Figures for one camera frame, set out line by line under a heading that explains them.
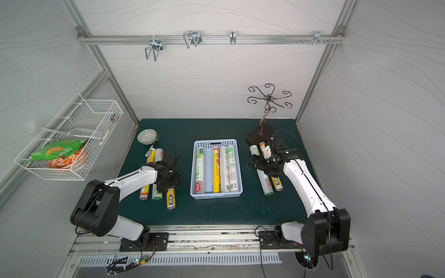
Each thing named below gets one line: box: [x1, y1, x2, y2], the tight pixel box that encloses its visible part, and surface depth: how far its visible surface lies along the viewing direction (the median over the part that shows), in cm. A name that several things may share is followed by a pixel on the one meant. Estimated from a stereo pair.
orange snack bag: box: [48, 149, 86, 170], surface depth 60 cm
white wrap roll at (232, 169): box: [225, 145, 239, 193], surface depth 94 cm
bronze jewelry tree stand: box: [246, 83, 293, 145], surface depth 96 cm
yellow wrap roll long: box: [166, 187, 176, 211], surface depth 84 cm
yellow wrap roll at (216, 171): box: [212, 148, 221, 194], surface depth 94 cm
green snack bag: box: [28, 139, 88, 163], surface depth 55 cm
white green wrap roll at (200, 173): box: [194, 147, 206, 195], surface depth 92 cm
